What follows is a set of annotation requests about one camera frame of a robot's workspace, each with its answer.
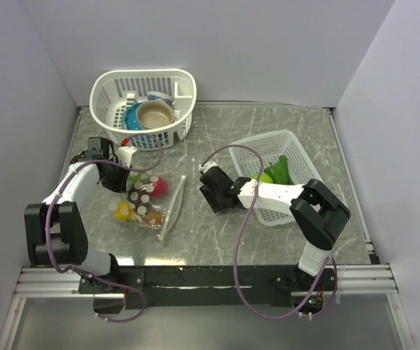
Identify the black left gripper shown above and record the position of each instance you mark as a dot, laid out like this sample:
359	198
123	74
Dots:
119	187

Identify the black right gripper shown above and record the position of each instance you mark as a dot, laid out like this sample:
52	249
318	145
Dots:
215	205

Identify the dark purple fake plum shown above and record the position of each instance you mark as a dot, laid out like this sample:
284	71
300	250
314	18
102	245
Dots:
139	198

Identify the clear polka dot zip bag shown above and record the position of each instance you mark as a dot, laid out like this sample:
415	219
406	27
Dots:
151	200

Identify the green fake apple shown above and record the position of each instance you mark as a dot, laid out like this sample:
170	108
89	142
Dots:
264	178

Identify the green fake bell pepper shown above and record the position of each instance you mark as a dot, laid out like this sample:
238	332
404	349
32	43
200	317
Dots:
279	172

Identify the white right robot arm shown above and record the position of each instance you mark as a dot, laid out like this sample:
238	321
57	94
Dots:
318	212

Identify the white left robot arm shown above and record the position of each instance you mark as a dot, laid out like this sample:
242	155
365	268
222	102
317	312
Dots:
55	234

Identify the light green fake lime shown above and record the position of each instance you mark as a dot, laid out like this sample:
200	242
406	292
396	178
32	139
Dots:
134	177

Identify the yellow fake fruit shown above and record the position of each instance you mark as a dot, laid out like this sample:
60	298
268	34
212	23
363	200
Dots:
121	210

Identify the red fake fruit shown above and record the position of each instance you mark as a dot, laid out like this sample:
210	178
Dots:
160	186

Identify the brown fake kiwi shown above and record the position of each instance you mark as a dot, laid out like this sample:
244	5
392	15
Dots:
154	219

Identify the teal plate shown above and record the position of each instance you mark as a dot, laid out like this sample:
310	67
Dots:
129	121

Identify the white rectangular mesh basket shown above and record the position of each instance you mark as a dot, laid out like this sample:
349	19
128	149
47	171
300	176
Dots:
269	147

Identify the beige bowl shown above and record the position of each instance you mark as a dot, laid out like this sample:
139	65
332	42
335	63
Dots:
154	114

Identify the white oval dish rack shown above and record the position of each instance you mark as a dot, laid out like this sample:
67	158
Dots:
115	91

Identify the blue white patterned cup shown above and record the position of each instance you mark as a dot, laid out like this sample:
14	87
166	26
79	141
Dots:
160	96

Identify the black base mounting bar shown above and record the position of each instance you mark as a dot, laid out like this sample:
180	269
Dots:
144	287

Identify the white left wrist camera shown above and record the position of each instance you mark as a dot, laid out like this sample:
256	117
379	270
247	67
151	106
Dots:
125	152

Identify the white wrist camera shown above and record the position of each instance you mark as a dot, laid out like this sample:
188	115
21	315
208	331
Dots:
125	152
203	168

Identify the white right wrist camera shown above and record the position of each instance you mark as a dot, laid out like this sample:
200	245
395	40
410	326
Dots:
203	168

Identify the aluminium frame rail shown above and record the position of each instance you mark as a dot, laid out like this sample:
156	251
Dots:
352	280

